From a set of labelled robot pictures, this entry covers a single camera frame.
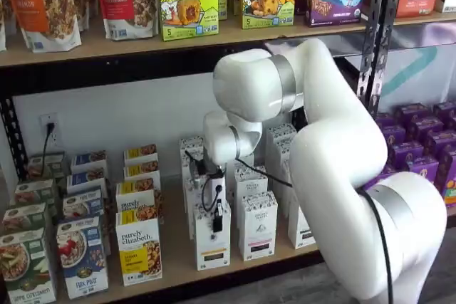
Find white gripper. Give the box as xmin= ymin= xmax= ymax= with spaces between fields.
xmin=204 ymin=174 xmax=227 ymax=233

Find white tea box pink strip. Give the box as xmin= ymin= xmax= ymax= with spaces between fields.
xmin=233 ymin=165 xmax=269 ymax=205
xmin=238 ymin=191 xmax=279 ymax=263

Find wooden shelf board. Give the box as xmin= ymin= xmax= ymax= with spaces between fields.
xmin=0 ymin=11 xmax=368 ymax=68
xmin=46 ymin=172 xmax=323 ymax=304
xmin=391 ymin=10 xmax=456 ymax=28

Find white tea box black strip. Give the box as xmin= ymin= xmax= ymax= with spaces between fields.
xmin=281 ymin=159 xmax=296 ymax=219
xmin=287 ymin=199 xmax=318 ymax=250
xmin=274 ymin=138 xmax=296 ymax=168
xmin=266 ymin=122 xmax=299 ymax=143

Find purely elizabeth yellow oatmeal box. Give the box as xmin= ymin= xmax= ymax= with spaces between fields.
xmin=115 ymin=181 xmax=164 ymax=225
xmin=115 ymin=207 xmax=163 ymax=287
xmin=123 ymin=144 xmax=159 ymax=166
xmin=123 ymin=161 xmax=162 ymax=186

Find blue flax plus oatmeal box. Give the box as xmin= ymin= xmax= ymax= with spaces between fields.
xmin=63 ymin=186 xmax=107 ymax=221
xmin=56 ymin=216 xmax=110 ymax=300
xmin=66 ymin=167 xmax=108 ymax=194
xmin=70 ymin=150 xmax=108 ymax=173

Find green apple cinnamon oatmeal box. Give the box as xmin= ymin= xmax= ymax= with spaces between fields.
xmin=14 ymin=178 xmax=57 ymax=209
xmin=1 ymin=203 xmax=50 ymax=236
xmin=0 ymin=228 xmax=57 ymax=304
xmin=27 ymin=152 xmax=68 ymax=181

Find purple Annie's snack box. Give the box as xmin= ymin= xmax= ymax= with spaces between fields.
xmin=397 ymin=103 xmax=434 ymax=124
xmin=388 ymin=140 xmax=425 ymax=169
xmin=436 ymin=147 xmax=456 ymax=194
xmin=432 ymin=101 xmax=456 ymax=120
xmin=405 ymin=156 xmax=440 ymax=186
xmin=375 ymin=113 xmax=397 ymax=130
xmin=409 ymin=117 xmax=445 ymax=141
xmin=425 ymin=131 xmax=456 ymax=158
xmin=380 ymin=125 xmax=407 ymax=145

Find yellow green snack box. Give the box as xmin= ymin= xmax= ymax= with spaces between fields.
xmin=443 ymin=179 xmax=456 ymax=208

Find red label granola bag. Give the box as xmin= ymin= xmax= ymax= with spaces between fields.
xmin=95 ymin=0 xmax=158 ymax=41

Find white sheet teal stripe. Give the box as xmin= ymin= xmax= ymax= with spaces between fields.
xmin=377 ymin=43 xmax=456 ymax=109

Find orange label granola bag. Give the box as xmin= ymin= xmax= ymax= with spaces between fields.
xmin=5 ymin=0 xmax=83 ymax=53

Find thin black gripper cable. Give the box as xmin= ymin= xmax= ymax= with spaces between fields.
xmin=200 ymin=175 xmax=219 ymax=213

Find black power cord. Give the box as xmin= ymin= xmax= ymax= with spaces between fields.
xmin=41 ymin=122 xmax=56 ymax=173

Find white wall outlet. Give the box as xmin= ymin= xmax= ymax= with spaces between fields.
xmin=38 ymin=112 xmax=61 ymax=147

